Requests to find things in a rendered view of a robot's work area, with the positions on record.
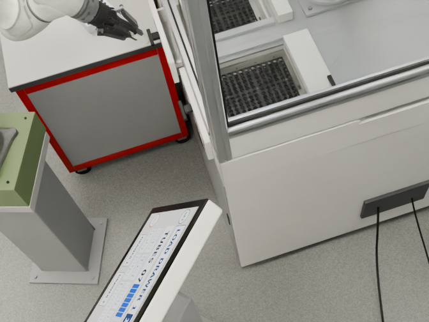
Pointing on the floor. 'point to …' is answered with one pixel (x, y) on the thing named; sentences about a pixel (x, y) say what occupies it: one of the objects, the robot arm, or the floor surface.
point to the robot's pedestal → (55, 232)
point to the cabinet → (322, 193)
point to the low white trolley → (96, 89)
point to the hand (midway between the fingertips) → (140, 36)
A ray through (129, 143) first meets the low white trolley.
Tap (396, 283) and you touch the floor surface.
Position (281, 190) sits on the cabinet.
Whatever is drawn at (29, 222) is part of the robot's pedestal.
